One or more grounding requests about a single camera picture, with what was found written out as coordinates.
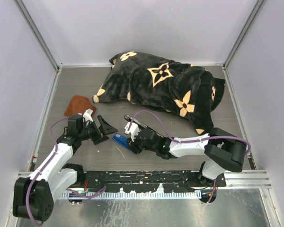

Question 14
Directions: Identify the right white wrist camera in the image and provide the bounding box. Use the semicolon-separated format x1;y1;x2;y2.
124;122;140;141

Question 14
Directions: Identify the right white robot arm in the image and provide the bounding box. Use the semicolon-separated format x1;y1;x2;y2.
124;125;249;186

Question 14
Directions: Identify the blue stapler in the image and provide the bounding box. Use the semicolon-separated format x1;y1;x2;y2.
113;133;136;154

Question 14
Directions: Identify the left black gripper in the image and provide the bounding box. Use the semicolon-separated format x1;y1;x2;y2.
78;115;117;145

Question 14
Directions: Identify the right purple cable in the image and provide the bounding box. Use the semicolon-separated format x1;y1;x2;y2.
130;110;252;209

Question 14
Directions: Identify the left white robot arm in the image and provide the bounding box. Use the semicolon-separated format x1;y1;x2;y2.
12;114;118;227

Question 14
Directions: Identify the slotted cable duct rail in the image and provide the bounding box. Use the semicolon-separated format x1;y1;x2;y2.
59;191;202;200

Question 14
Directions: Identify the brown folded cloth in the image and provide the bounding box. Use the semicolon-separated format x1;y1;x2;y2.
64;95;97;117

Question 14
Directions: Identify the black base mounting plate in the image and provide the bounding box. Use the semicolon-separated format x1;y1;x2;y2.
69;170;213;193

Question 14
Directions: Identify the black floral plush blanket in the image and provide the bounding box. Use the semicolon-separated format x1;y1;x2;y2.
92;51;225;135

